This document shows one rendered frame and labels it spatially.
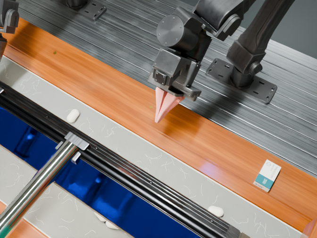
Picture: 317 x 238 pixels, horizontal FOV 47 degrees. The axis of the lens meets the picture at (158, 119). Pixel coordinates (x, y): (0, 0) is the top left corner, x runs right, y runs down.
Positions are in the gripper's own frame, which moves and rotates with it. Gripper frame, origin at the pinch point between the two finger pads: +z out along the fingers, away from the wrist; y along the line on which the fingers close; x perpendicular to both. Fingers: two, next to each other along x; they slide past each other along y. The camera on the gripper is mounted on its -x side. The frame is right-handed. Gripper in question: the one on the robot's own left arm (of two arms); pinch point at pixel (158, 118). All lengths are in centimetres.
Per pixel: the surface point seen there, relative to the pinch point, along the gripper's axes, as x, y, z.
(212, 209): 2.5, 18.7, 11.9
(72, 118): 3.0, -20.8, 11.3
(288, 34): 149, 2, -43
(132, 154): 5.1, -3.5, 11.8
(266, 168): 9.2, 24.1, 0.1
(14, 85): 4.4, -41.0, 12.5
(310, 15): 163, 7, -59
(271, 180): 7.9, 26.1, 1.5
